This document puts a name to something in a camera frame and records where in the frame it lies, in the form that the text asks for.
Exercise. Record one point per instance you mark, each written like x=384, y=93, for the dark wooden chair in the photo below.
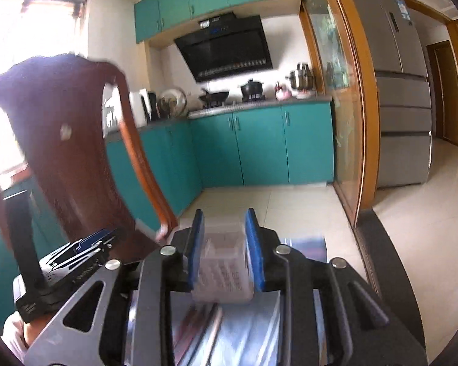
x=53, y=160

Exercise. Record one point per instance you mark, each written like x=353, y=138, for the teal lower cabinets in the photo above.
x=259, y=145

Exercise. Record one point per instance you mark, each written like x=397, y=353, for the round steel lid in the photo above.
x=172, y=103

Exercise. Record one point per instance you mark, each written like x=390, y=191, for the brown wooden door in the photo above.
x=446, y=95

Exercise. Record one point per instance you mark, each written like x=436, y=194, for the black cooking pot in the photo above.
x=251, y=89

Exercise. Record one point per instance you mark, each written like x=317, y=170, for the wooden framed glass door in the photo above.
x=347, y=122

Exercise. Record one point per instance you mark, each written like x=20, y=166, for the white perforated utensil holder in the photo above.
x=223, y=274

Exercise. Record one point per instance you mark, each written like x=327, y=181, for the gas stove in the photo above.
x=229, y=105

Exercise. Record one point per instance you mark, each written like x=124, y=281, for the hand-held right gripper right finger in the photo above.
x=254, y=255

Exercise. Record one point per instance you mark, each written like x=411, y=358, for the stainless steel pot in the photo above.
x=301, y=80

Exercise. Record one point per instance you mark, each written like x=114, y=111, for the white electric kettle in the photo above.
x=139, y=106

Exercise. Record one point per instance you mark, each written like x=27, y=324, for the pink container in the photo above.
x=282, y=92

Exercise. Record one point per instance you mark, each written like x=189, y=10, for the person's left forearm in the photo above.
x=26, y=331

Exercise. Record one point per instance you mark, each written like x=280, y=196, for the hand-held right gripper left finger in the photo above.
x=197, y=251

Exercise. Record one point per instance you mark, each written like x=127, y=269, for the silver refrigerator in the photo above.
x=397, y=103

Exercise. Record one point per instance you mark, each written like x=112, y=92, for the black range hood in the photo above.
x=225, y=51

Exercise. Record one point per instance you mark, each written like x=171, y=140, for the blue striped cloth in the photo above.
x=252, y=331

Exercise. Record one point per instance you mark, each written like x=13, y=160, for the kitchen window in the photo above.
x=30, y=30

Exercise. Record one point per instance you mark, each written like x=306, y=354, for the black wok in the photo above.
x=215, y=96

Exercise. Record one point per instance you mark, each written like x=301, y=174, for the white dish rack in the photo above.
x=112, y=114

